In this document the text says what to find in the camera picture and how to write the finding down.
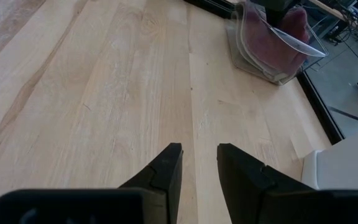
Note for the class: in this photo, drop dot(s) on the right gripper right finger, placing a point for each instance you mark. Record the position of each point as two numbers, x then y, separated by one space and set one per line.
241 186

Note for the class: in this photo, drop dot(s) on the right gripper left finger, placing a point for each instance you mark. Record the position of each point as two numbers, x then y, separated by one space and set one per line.
163 186

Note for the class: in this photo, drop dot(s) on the maroon baseball cap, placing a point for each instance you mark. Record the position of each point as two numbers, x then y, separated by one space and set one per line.
259 40

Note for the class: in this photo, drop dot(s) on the clear plastic bin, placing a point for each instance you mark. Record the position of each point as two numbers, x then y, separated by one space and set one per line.
309 51

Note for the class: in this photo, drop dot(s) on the wooden desk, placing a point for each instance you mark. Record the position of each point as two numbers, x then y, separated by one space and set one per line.
353 21

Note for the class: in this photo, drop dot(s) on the white hexagonal plant pot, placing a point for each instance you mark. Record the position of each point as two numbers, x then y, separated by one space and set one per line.
346 161

